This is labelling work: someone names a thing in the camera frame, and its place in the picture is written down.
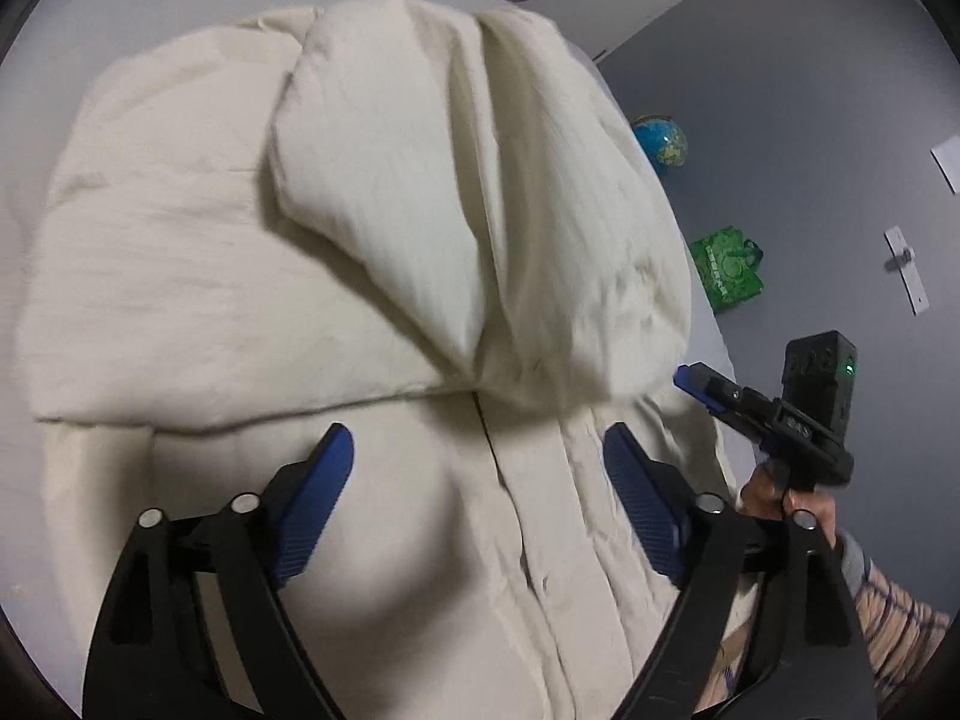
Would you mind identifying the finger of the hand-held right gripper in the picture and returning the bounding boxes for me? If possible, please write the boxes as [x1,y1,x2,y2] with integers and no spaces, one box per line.
[673,363,785,437]

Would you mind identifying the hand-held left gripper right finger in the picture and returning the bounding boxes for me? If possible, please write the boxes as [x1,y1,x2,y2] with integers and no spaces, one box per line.
[603,421,878,720]

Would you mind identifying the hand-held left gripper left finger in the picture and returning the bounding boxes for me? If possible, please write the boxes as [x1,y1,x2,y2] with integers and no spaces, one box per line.
[82,424,355,720]

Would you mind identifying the cream hooded jacket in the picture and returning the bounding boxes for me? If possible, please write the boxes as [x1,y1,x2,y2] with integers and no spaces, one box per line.
[13,0,758,720]

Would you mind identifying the person's right forearm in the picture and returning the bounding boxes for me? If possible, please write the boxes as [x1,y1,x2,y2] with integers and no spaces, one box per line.
[831,529,955,717]

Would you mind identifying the person's right hand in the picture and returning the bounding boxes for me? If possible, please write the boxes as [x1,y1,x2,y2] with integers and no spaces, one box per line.
[739,460,841,552]

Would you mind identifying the green shopping bag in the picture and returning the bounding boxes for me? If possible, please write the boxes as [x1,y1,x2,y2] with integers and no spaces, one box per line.
[688,226,766,316]

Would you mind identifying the blue globe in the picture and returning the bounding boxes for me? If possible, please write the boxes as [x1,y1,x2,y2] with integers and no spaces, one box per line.
[631,115,689,176]

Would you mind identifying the white wall door stopper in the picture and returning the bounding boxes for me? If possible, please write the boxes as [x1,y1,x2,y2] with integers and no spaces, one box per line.
[883,226,931,316]

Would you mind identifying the white paper on wall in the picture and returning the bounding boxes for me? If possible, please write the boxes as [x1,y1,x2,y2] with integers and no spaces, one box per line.
[930,135,960,194]

